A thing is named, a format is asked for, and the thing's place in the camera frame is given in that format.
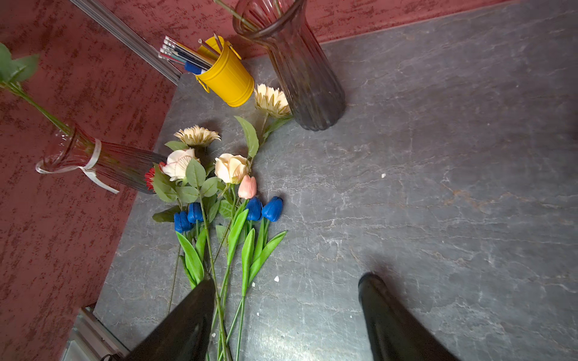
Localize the aluminium corner profile left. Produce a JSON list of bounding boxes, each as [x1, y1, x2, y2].
[[71, 0, 182, 85]]

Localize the red glass vase with ribbon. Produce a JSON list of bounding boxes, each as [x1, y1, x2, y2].
[[36, 126, 166, 194]]

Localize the aluminium front rail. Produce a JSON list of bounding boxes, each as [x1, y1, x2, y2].
[[60, 308, 129, 361]]

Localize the pens in bucket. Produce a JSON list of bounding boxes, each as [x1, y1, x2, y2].
[[159, 36, 224, 75]]

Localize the pink tulip bud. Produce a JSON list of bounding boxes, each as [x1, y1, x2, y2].
[[238, 174, 257, 200]]

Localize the cream gerbera flower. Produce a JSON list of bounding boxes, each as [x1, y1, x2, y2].
[[174, 125, 221, 147], [254, 84, 293, 143]]

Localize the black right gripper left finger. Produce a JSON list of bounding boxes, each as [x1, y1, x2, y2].
[[125, 277, 215, 360]]

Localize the yellow metal pen bucket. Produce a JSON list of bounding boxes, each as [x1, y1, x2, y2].
[[196, 37, 255, 108]]

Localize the white rose flower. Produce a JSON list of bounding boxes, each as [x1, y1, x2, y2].
[[215, 153, 250, 184]]

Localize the pale pink rose flower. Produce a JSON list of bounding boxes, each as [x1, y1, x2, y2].
[[0, 42, 73, 136]]

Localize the red gerbera flower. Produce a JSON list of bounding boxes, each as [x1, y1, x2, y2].
[[144, 166, 155, 193]]

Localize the dark ribbed glass vase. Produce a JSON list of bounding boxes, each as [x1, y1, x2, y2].
[[233, 0, 346, 131]]

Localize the blue tulip pair left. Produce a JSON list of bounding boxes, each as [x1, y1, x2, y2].
[[173, 202, 204, 234]]

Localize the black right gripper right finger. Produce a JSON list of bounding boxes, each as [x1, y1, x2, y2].
[[358, 272, 458, 361]]

